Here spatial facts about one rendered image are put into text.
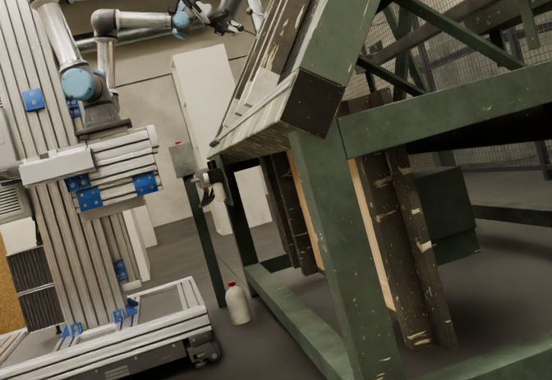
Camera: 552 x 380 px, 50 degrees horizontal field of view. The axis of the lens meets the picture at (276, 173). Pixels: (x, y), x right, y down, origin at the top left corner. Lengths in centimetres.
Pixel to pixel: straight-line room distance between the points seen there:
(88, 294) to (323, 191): 168
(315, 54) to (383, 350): 63
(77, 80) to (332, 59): 135
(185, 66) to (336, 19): 546
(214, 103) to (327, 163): 545
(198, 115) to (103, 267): 409
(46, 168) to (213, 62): 450
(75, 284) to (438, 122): 186
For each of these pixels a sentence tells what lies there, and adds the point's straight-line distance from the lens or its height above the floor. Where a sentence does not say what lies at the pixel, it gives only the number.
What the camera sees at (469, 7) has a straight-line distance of 176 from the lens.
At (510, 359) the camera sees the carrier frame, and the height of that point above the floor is 18.
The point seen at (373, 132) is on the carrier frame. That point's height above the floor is 74.
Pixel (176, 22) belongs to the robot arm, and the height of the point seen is 150.
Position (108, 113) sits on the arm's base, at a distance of 251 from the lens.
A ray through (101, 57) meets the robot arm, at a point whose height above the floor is 145.
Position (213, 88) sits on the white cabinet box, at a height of 160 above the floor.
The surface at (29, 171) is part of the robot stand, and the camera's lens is 240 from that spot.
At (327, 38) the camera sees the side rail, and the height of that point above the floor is 95.
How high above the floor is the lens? 76
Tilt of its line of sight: 2 degrees down
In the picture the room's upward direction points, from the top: 15 degrees counter-clockwise
